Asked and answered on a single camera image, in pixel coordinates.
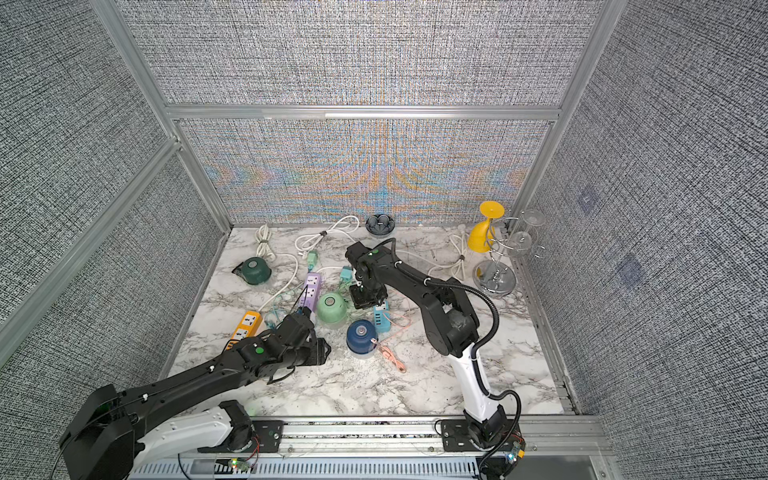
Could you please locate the teal power strip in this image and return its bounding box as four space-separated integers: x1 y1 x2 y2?
373 301 392 334

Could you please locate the teal usb adapter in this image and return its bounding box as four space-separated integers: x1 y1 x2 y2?
340 266 354 284

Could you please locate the light green meat grinder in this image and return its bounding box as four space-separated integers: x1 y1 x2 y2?
316 293 348 327

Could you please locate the navy blue meat grinder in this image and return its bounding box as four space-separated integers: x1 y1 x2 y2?
346 320 378 356

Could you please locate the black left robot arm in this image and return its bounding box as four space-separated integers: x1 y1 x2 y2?
59 307 331 479

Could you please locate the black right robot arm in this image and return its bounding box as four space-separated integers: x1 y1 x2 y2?
345 238 522 451

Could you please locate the dark green meat grinder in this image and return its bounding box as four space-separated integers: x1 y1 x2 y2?
231 256 272 286

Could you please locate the purple power strip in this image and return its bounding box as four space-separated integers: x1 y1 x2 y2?
298 272 322 312

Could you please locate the black grinder blade lid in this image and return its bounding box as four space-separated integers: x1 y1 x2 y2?
365 214 396 238

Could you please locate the orange power strip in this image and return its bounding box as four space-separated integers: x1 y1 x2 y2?
224 311 262 350

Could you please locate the yellow plastic goblet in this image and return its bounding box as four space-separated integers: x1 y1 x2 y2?
467 201 505 253

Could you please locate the clear wine glass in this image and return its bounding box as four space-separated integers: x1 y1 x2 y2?
508 231 533 256

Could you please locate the teal charging cable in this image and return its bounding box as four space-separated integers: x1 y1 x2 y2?
263 302 301 334

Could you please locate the green usb wall adapter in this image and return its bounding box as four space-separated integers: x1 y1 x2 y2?
306 250 318 271

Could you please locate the white power cord middle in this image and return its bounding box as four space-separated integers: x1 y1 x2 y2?
293 215 361 256

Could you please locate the white power cord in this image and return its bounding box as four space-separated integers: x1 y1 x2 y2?
254 224 300 313
293 215 361 256
395 224 472 283

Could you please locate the white power cord right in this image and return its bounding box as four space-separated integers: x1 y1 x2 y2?
395 224 472 283

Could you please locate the white power cord left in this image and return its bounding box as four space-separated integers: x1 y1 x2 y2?
254 224 300 313

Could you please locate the chrome wire glass rack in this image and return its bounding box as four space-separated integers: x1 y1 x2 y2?
473 208 547 297

